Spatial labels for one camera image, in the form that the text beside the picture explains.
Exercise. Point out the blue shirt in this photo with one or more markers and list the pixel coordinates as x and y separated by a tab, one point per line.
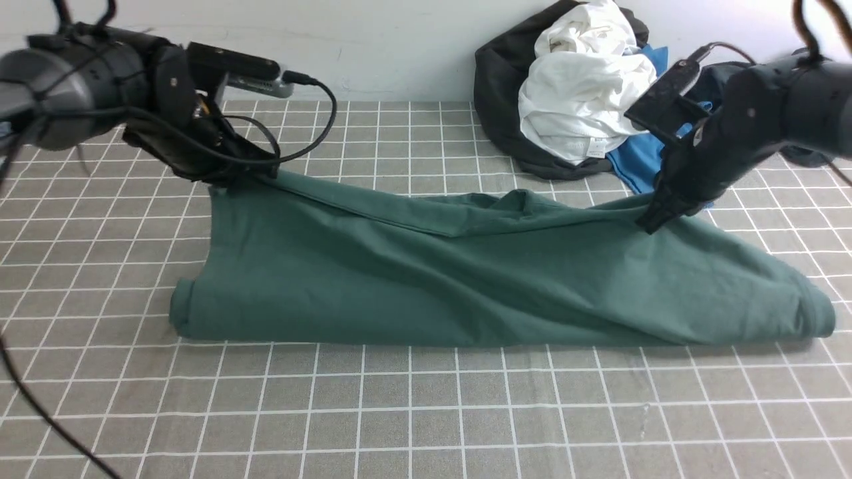
638	159

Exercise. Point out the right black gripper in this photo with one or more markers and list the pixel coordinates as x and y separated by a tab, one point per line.
721	149

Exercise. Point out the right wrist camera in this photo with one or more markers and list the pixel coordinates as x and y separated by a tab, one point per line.
662	110

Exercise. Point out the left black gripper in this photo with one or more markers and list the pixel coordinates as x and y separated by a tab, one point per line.
188	131

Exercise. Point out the dark grey crumpled garment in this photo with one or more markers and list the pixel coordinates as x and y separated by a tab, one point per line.
709	88

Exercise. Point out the grey checkered tablecloth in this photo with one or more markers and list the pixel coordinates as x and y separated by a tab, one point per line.
90	254

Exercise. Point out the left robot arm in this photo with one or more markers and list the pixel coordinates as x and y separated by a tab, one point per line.
67	88

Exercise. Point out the black garment under pile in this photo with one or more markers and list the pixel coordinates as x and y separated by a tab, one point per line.
501	67

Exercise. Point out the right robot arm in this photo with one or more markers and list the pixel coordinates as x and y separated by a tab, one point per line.
798	100

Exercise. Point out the green long-sleeve top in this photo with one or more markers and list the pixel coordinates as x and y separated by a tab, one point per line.
306	260

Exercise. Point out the white crumpled shirt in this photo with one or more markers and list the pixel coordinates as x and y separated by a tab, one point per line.
588	70

